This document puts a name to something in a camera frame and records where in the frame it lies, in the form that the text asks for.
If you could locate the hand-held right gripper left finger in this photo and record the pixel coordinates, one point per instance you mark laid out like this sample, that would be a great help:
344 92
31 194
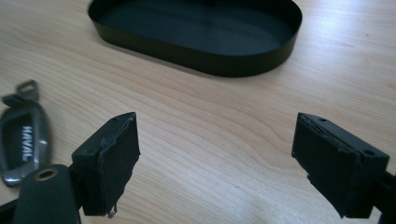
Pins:
102 168

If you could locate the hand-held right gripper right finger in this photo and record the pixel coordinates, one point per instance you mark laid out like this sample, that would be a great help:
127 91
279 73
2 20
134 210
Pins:
339 168

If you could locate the black oval tray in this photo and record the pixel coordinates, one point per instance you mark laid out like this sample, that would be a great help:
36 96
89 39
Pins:
199 34

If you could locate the grey car key fob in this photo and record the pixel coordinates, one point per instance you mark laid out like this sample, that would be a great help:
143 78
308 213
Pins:
23 137

